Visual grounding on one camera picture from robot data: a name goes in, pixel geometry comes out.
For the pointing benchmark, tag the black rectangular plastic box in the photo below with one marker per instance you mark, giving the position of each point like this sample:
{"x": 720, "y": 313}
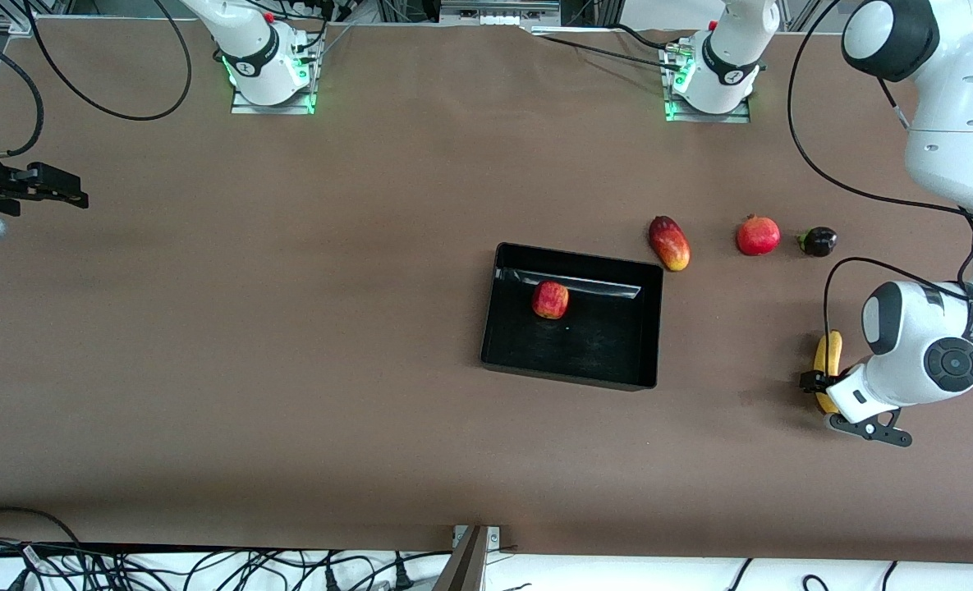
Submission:
{"x": 585, "y": 345}

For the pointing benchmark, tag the yellow banana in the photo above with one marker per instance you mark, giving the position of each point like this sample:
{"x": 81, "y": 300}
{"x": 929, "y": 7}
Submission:
{"x": 828, "y": 349}

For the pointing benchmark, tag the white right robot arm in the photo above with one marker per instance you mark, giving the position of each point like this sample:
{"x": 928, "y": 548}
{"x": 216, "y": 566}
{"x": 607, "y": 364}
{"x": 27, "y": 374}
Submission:
{"x": 256, "y": 49}

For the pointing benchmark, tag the black power plug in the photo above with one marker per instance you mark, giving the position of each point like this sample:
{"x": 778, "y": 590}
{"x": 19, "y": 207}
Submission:
{"x": 332, "y": 579}
{"x": 402, "y": 574}

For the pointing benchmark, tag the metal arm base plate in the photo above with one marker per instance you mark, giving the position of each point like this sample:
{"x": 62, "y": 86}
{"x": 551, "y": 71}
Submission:
{"x": 244, "y": 105}
{"x": 741, "y": 115}

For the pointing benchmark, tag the dark purple round fruit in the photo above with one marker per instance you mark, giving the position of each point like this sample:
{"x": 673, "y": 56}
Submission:
{"x": 819, "y": 242}

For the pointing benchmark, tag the white power strip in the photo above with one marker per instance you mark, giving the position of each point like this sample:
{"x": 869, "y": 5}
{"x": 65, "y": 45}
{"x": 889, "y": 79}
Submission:
{"x": 498, "y": 15}

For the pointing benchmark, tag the aluminium camera stand profile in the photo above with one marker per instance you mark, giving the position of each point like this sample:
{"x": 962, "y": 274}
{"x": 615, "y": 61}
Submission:
{"x": 463, "y": 566}

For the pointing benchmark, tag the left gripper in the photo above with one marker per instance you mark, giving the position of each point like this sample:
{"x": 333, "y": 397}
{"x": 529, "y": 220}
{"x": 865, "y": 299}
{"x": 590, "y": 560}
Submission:
{"x": 811, "y": 381}

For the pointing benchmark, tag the red apple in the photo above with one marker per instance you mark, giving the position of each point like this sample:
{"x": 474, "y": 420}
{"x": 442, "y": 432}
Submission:
{"x": 550, "y": 300}

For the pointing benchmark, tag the red yellow mango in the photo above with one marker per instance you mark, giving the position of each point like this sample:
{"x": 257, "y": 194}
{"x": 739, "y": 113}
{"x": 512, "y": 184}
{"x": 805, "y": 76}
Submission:
{"x": 669, "y": 245}

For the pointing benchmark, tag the metal stand bracket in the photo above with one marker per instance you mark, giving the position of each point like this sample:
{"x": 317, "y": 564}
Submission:
{"x": 494, "y": 538}

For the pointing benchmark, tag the red pomegranate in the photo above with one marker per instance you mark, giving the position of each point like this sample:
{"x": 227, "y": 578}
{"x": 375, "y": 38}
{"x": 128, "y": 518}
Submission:
{"x": 759, "y": 236}

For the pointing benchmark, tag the brown table cover sheet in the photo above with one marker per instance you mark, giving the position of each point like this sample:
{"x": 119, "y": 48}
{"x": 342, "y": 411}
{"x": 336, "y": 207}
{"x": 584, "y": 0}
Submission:
{"x": 289, "y": 410}

